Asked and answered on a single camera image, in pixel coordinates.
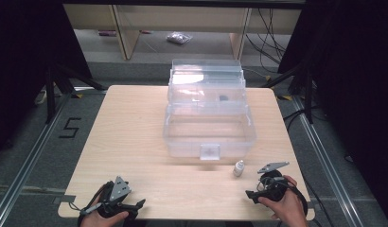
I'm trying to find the person's left hand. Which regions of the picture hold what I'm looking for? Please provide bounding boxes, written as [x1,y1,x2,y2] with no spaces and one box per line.
[79,184,130,227]

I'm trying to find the clear plastic storage box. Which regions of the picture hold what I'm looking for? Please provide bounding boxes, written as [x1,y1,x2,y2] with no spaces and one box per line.
[162,58,257,162]

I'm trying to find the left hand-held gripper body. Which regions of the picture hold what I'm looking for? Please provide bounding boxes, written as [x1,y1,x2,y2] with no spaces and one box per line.
[97,175,133,218]

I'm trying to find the aluminium floor rail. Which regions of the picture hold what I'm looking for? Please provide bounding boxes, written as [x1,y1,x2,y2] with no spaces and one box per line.
[0,91,74,227]
[291,96,370,227]

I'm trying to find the clear plastic bag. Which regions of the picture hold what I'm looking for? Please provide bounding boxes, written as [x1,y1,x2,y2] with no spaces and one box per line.
[166,31,194,45]

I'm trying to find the black cables bundle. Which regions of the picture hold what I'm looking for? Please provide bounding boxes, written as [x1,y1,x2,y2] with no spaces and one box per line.
[244,8,294,66]

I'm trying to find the hand-held gripper cable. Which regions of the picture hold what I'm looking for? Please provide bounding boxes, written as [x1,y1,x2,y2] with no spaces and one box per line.
[76,188,105,227]
[286,183,309,218]

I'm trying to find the left hand-held gripper cable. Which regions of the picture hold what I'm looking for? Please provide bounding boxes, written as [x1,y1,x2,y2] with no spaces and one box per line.
[76,188,105,227]

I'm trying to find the person's right hand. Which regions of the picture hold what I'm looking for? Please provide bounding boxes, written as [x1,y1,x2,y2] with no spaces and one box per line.
[257,175,308,227]

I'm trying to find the right hand-held gripper cable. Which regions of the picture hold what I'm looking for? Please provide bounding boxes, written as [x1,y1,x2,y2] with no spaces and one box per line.
[286,183,309,218]

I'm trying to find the small white dropper bottle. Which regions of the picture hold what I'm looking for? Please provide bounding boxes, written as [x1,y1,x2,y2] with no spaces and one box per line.
[232,159,246,178]

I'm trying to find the wooden shelf unit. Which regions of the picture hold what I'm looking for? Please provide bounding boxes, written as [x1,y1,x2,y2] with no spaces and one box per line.
[62,3,302,61]

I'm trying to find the black metal stand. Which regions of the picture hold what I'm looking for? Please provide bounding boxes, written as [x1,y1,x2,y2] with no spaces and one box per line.
[259,61,319,125]
[44,61,109,125]

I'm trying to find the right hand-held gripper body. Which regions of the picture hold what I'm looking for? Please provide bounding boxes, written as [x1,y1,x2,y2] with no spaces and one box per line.
[256,161,291,203]

